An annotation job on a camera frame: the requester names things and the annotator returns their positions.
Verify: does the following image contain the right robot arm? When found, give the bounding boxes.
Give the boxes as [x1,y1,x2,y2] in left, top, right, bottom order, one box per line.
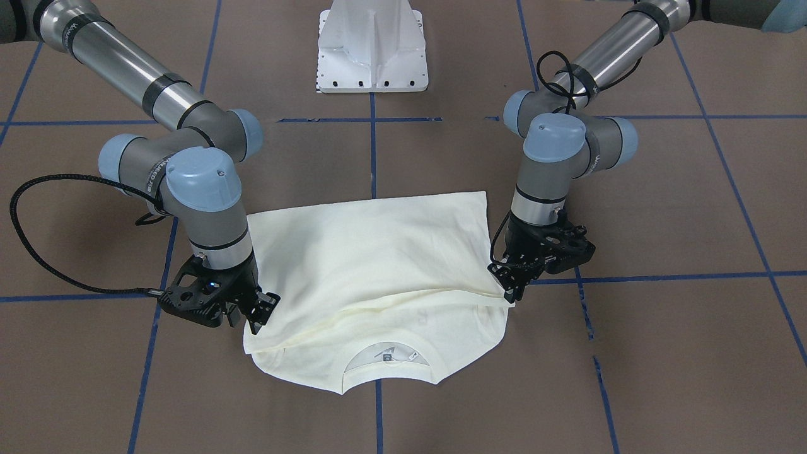
[2,1,280,334]

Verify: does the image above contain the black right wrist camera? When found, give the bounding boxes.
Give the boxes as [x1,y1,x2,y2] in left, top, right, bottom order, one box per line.
[158,255,224,327]

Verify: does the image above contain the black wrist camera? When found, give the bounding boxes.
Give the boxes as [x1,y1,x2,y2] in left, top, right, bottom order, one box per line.
[158,255,224,327]
[545,223,596,275]

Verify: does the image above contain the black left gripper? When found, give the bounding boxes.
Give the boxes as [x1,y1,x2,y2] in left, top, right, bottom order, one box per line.
[488,214,568,303]

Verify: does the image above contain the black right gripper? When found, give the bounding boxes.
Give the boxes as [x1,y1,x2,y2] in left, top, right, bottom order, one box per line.
[202,259,281,334]

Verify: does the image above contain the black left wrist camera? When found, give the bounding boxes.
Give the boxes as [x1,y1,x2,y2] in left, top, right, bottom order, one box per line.
[545,223,596,275]

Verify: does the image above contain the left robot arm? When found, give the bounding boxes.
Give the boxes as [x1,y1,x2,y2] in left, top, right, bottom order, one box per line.
[488,1,805,303]

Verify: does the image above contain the cream long-sleeve cat shirt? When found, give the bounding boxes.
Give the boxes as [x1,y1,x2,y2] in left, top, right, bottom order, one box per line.
[244,192,511,394]

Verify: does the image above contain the white pillar base plate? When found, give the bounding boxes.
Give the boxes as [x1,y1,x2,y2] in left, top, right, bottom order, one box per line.
[315,1,429,94]

